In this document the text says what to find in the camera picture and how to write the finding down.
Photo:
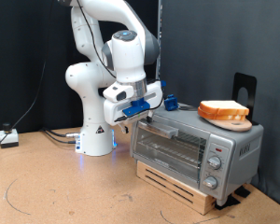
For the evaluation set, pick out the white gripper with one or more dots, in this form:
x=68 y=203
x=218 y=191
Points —
x=112 y=112

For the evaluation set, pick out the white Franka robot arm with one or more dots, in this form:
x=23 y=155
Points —
x=90 y=81

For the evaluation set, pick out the silver oven knob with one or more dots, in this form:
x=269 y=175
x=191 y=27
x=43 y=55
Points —
x=214 y=162
x=210 y=182

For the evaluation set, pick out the silver toaster oven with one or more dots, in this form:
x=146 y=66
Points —
x=239 y=149

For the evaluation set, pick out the wooden slatted crate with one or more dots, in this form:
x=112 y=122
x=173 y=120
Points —
x=165 y=183

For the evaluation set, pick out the small round wooden board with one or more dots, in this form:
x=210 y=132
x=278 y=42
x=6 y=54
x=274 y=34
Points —
x=239 y=126

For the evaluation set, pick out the vertical aluminium pole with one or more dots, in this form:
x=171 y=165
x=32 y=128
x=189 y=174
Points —
x=159 y=18

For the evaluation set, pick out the black metal bookend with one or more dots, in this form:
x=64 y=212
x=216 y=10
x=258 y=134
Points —
x=244 y=81

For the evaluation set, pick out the black foam pad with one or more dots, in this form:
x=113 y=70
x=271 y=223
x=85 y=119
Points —
x=227 y=202
x=242 y=191

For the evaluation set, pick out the grey emergency stop button box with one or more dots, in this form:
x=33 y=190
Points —
x=9 y=137

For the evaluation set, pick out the black backdrop curtain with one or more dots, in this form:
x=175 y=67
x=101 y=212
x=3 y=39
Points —
x=21 y=46

